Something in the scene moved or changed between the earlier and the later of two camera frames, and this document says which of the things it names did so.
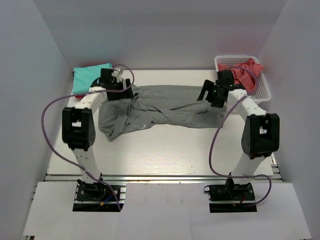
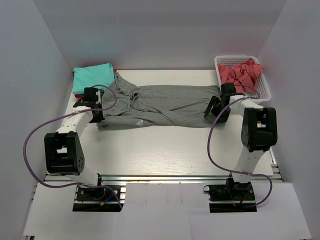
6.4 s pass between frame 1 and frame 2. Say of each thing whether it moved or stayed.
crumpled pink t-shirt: stayed
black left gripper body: moved
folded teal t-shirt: stayed
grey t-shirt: stayed
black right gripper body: moved
